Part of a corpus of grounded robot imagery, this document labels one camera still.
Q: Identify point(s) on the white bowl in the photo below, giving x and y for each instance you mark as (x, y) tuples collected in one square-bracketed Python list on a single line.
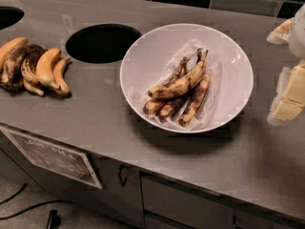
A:
[(152, 58)]

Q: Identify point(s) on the landfill label sign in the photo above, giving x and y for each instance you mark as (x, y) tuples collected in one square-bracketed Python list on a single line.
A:
[(61, 160)]

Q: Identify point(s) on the leftmost yellow banana on counter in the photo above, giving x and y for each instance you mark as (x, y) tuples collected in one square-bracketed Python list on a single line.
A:
[(8, 47)]

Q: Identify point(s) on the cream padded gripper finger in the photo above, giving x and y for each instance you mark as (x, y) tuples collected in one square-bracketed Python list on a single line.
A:
[(289, 101), (280, 35)]

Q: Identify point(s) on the black object on floor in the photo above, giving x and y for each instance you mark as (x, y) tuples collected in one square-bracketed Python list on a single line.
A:
[(53, 220)]

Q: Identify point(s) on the small yellow banana on counter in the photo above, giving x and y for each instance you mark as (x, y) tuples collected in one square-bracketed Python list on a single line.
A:
[(58, 73)]

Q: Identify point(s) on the dark brown banana on counter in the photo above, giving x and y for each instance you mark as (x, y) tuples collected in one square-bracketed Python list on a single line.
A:
[(11, 78)]

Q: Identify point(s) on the grey cabinet drawer front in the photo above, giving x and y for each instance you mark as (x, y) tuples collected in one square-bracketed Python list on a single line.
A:
[(172, 203)]

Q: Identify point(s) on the black cabinet door handle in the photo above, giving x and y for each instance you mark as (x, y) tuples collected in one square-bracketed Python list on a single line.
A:
[(122, 180)]

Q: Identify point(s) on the clear plastic wrap in bowl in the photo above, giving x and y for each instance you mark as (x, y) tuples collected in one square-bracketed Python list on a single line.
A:
[(219, 89)]

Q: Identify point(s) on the brown spotted banana on counter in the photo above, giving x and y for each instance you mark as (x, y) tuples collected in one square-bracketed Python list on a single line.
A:
[(28, 71)]

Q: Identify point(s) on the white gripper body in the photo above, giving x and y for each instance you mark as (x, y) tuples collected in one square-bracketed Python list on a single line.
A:
[(298, 33)]

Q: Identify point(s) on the left lower banana in bowl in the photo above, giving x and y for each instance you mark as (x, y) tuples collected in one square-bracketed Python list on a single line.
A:
[(153, 106)]

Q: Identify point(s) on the black drawer handle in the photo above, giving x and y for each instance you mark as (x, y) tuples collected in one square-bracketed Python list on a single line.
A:
[(235, 224)]

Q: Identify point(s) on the middle lower banana in bowl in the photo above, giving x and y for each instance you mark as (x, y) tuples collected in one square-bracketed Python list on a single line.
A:
[(172, 107)]

